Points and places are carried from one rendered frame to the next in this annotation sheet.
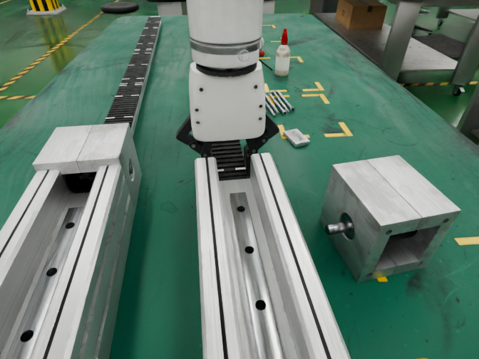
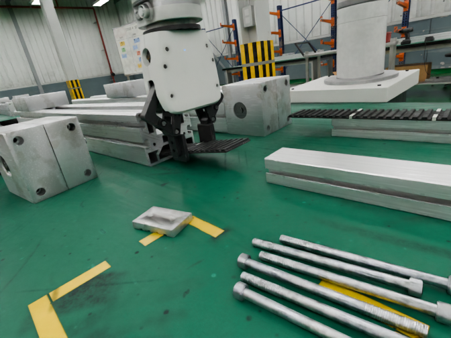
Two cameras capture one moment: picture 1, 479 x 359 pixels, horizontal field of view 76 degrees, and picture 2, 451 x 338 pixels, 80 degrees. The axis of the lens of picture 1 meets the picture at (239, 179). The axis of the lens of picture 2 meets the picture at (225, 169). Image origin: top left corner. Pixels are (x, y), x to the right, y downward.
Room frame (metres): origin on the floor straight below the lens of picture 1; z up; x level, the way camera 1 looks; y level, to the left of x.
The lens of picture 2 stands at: (0.73, -0.19, 0.91)
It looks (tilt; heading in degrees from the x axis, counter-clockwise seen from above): 21 degrees down; 143
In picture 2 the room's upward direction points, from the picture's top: 9 degrees counter-clockwise
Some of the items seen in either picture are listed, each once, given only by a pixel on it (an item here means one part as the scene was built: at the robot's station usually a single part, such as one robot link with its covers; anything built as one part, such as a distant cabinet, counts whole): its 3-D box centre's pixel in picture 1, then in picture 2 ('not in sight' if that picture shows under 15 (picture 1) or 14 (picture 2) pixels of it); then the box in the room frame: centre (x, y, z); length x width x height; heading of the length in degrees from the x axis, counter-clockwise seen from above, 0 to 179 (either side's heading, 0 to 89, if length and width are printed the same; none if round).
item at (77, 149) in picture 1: (86, 170); (261, 104); (0.35, 0.21, 0.83); 0.12 x 0.09 x 0.10; 98
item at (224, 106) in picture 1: (227, 97); (179, 67); (0.39, 0.02, 0.92); 0.10 x 0.07 x 0.11; 98
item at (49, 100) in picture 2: not in sight; (41, 105); (-0.32, -0.08, 0.87); 0.16 x 0.11 x 0.07; 8
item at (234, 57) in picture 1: (227, 48); (168, 16); (0.39, 0.01, 0.98); 0.09 x 0.08 x 0.03; 98
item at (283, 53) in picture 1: (283, 52); not in sight; (0.85, -0.12, 0.84); 0.04 x 0.04 x 0.12
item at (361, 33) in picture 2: not in sight; (360, 43); (0.35, 0.62, 0.91); 0.19 x 0.19 x 0.18
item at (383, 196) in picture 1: (369, 217); (50, 152); (0.25, -0.15, 0.83); 0.11 x 0.10 x 0.10; 103
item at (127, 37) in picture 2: not in sight; (150, 70); (-5.19, 2.66, 0.97); 1.51 x 0.50 x 1.95; 25
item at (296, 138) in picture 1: (296, 137); (162, 220); (0.51, -0.11, 0.78); 0.05 x 0.03 x 0.01; 21
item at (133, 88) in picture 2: not in sight; (135, 92); (-0.09, 0.14, 0.87); 0.16 x 0.11 x 0.07; 8
